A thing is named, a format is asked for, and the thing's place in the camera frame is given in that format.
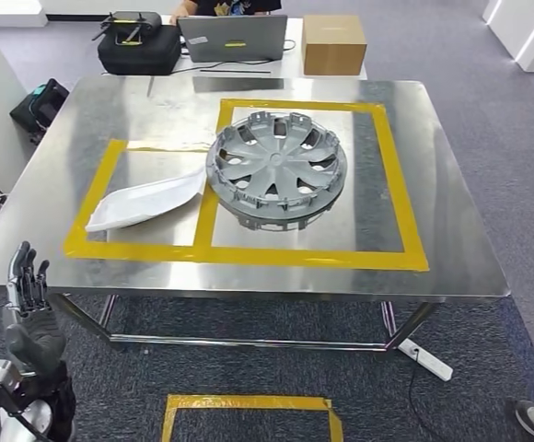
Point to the yellow floor tape frame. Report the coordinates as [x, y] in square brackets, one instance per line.
[248, 402]

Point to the white table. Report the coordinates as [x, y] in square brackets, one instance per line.
[294, 43]

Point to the stainless steel workbench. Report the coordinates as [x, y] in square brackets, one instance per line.
[294, 280]

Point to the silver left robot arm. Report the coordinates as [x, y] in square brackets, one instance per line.
[62, 402]

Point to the brown cardboard box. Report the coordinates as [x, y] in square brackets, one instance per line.
[334, 46]

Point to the large yellow tape frame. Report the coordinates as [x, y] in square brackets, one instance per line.
[317, 259]

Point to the black bag with teal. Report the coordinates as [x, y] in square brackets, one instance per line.
[41, 110]

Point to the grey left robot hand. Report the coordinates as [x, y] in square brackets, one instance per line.
[34, 341]

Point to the white power strip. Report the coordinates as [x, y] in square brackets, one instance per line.
[426, 360]

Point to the black carry case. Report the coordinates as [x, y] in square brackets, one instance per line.
[138, 58]

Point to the white curved car body part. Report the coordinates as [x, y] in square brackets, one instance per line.
[147, 201]

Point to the grey wheel cover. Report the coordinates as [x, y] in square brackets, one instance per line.
[276, 161]

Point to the white lit plinth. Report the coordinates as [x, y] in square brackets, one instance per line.
[516, 24]
[9, 15]

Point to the small yellow tape frame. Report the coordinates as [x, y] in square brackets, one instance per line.
[97, 183]

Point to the grey laptop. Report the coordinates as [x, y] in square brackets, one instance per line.
[233, 39]

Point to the black folded drone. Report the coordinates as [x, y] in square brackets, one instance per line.
[133, 21]

